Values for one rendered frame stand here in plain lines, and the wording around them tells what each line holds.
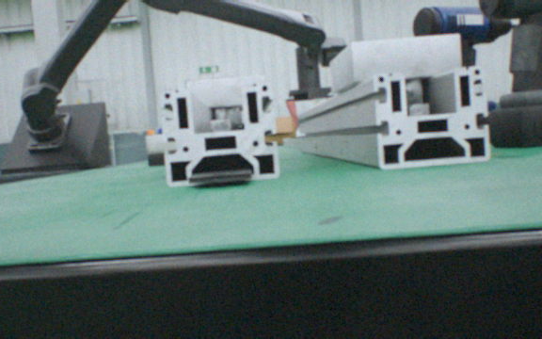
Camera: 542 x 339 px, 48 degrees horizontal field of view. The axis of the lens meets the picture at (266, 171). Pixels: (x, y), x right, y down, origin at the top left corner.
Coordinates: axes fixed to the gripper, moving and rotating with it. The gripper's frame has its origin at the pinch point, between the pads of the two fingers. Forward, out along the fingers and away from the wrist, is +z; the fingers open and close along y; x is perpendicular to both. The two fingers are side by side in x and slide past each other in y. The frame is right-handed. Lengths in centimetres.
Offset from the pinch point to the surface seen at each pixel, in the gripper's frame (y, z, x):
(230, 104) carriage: -20, -3, -67
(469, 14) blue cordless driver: 18, -14, -59
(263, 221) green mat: -18, 6, -127
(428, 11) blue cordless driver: 12, -15, -60
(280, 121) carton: 6, -7, 193
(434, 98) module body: 1, 0, -93
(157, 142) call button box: -34.3, 1.2, -34.7
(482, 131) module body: 3, 3, -99
